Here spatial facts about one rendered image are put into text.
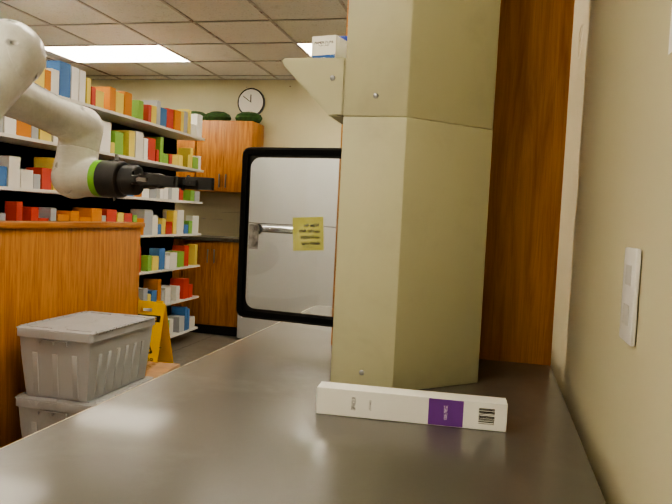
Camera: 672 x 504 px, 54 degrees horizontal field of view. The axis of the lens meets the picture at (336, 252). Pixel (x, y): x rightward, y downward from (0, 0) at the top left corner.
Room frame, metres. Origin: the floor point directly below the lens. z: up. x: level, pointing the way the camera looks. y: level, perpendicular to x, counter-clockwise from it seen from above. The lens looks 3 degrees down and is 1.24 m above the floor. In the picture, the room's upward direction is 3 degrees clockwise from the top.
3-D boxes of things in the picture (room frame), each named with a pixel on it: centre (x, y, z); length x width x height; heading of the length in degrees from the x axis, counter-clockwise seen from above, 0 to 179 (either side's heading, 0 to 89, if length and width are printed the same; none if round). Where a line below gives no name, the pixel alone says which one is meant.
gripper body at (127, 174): (1.66, 0.49, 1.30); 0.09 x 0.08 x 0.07; 77
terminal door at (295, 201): (1.51, 0.09, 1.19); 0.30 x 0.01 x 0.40; 69
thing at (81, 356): (3.30, 1.21, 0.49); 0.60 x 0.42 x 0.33; 167
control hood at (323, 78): (1.32, 0.02, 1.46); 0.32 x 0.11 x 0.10; 167
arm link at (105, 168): (1.67, 0.56, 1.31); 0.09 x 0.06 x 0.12; 167
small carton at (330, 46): (1.27, 0.03, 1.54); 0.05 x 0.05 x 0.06; 65
